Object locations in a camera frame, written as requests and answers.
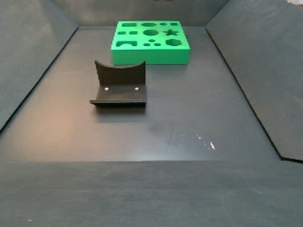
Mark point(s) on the green shape sorter box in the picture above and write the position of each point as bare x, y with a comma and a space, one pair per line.
156, 42

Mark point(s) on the black curved holder bracket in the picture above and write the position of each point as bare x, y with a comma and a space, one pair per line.
120, 79

